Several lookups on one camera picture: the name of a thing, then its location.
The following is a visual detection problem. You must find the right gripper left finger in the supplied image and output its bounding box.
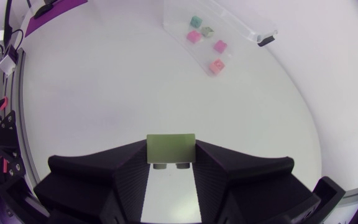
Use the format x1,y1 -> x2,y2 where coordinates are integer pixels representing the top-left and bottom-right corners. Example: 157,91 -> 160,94
34,139 -> 150,224

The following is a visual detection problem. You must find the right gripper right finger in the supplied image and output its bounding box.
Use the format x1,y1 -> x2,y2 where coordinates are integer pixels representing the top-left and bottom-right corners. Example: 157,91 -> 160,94
192,139 -> 321,224

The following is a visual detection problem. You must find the clear plastic container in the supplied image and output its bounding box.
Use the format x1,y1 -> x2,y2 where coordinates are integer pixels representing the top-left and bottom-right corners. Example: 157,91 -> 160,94
162,0 -> 278,78

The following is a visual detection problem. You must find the coral toy brick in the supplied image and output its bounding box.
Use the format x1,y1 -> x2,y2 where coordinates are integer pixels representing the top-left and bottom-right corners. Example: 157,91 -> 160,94
208,58 -> 226,75

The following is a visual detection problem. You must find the magenta toy brick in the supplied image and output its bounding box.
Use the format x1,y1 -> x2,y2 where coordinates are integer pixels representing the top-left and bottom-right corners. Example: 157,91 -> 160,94
213,39 -> 229,54

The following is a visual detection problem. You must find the pink toy brick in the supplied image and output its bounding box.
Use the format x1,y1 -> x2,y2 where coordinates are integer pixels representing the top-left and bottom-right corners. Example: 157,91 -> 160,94
186,30 -> 203,44

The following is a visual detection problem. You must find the pale green toy brick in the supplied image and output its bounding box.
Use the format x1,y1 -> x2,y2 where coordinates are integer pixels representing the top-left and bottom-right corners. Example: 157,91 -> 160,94
200,26 -> 215,39

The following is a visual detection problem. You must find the teal toy brick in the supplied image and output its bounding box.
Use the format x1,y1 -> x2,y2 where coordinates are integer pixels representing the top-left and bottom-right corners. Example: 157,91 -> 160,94
190,16 -> 203,29

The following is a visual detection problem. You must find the dark mat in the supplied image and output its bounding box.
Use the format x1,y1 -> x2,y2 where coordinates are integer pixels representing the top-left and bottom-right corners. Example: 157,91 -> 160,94
24,0 -> 89,38

